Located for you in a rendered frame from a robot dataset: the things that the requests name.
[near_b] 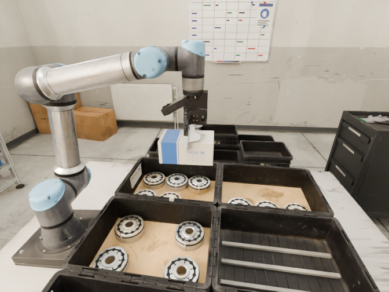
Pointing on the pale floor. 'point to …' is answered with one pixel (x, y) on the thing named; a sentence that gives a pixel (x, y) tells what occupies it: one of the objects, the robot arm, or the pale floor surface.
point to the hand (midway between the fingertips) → (187, 142)
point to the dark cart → (363, 161)
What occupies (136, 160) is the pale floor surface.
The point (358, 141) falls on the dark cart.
